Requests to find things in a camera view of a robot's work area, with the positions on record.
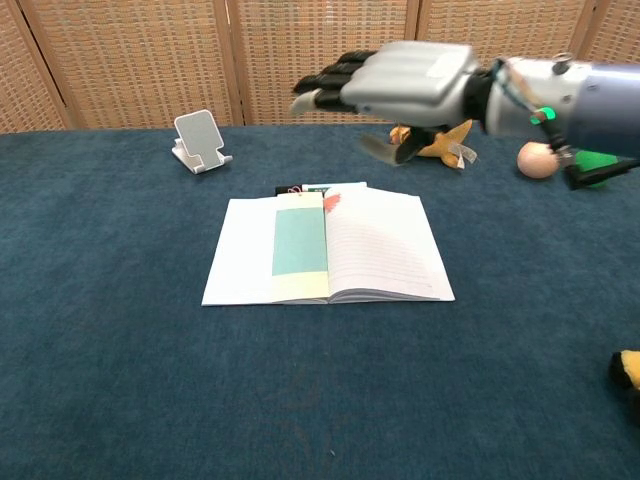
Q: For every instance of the white grey phone stand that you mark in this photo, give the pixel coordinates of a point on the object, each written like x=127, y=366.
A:
x=200, y=135

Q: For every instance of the woven wooden folding screen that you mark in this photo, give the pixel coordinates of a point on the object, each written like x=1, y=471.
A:
x=150, y=60

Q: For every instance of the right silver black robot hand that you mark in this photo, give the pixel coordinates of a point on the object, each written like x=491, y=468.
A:
x=410, y=80

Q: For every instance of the open lined notebook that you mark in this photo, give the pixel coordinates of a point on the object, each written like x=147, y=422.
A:
x=380, y=250

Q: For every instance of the black white penguin plush doll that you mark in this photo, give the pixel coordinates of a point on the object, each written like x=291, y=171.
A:
x=627, y=370

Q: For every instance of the black green marker pen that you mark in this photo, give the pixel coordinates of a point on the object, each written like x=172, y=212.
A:
x=285, y=189

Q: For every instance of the green ball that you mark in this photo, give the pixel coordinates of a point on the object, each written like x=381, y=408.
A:
x=595, y=160

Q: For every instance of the dark blue table mat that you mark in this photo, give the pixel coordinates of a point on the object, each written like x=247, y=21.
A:
x=150, y=375

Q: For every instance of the pale pink ball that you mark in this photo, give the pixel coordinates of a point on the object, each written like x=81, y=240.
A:
x=536, y=161

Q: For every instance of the blue white bookmark pink tassel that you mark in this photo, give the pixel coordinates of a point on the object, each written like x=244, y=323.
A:
x=300, y=245

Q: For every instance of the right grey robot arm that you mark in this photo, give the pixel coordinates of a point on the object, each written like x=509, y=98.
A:
x=600, y=105

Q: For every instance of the yellow plush toy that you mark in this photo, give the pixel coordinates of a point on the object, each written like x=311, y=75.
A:
x=447, y=142

